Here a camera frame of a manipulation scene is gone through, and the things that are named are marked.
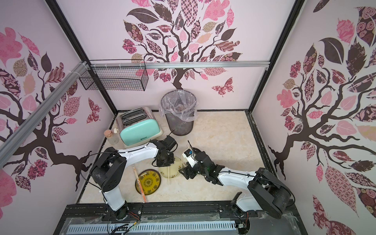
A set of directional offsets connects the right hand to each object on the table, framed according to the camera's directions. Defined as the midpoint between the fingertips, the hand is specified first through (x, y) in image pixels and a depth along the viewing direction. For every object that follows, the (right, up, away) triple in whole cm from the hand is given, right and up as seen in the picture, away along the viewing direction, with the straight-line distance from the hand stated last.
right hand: (183, 166), depth 83 cm
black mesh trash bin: (-5, +22, +14) cm, 27 cm away
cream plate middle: (-7, -4, +2) cm, 8 cm away
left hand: (-8, -2, +6) cm, 11 cm away
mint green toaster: (-28, +23, +5) cm, 37 cm away
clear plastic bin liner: (-4, +39, +21) cm, 45 cm away
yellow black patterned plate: (-20, -9, +1) cm, 22 cm away
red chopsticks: (-24, -12, -3) cm, 27 cm away
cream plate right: (-1, +1, +10) cm, 10 cm away
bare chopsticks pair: (-9, -4, +2) cm, 10 cm away
